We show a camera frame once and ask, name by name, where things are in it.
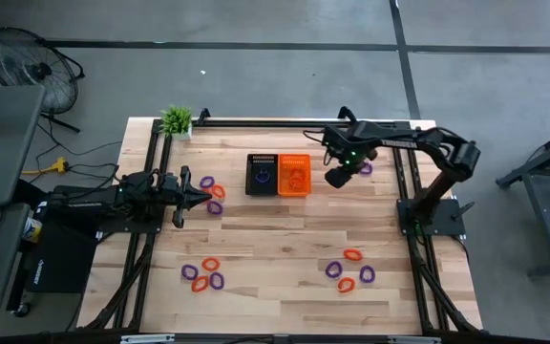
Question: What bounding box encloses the black Husky case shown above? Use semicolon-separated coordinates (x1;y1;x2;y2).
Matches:
25;224;100;293

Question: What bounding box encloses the orange plastic slotted basket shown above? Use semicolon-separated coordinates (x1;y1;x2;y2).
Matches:
277;153;313;198

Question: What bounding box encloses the black plastic slotted basket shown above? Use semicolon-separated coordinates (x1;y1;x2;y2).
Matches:
244;153;280;197

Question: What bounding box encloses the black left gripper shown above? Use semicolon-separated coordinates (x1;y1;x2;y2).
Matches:
158;165;213;229

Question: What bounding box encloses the small printed can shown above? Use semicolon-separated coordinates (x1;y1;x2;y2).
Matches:
21;215;43;244

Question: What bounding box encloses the black aluminium table frame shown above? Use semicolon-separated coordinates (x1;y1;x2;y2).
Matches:
76;107;486;335

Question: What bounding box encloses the grey desk top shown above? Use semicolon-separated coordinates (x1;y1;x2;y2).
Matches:
0;84;47;207

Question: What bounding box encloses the black caster wheel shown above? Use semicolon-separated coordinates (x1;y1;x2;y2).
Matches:
10;300;32;319

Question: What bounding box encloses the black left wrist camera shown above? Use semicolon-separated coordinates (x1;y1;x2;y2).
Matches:
159;173;180;195

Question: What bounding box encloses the silver metal bracket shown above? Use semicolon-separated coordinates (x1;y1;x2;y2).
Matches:
388;335;442;344
120;333;176;344

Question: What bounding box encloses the green plant in white pot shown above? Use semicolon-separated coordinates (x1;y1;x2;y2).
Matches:
159;104;195;142

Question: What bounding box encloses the yellow power plug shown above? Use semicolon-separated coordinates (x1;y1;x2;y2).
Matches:
21;157;71;176

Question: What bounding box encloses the black floor fan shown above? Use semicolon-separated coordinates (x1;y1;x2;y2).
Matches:
0;26;86;134

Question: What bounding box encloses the grey neighbouring table frame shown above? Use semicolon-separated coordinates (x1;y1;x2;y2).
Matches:
496;121;550;279

